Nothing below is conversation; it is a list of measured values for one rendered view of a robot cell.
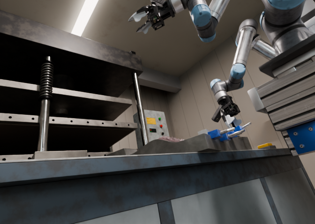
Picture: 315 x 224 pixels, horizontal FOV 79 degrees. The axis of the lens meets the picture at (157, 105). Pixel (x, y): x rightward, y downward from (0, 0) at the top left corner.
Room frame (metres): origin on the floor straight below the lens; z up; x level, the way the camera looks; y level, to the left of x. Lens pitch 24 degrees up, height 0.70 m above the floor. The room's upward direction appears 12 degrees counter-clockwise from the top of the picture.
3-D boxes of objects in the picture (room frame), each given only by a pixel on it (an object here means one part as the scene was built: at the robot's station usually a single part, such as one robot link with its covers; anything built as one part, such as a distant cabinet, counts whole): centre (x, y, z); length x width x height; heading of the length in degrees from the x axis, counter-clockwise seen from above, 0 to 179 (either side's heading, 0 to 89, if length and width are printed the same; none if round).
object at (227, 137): (0.81, -0.26, 0.85); 0.13 x 0.05 x 0.05; 59
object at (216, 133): (0.72, -0.20, 0.85); 0.13 x 0.05 x 0.05; 59
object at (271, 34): (0.59, -0.54, 1.20); 0.13 x 0.12 x 0.14; 159
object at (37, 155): (0.65, 0.38, 0.83); 0.20 x 0.15 x 0.07; 42
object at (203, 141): (0.90, 0.01, 0.85); 0.50 x 0.26 x 0.11; 59
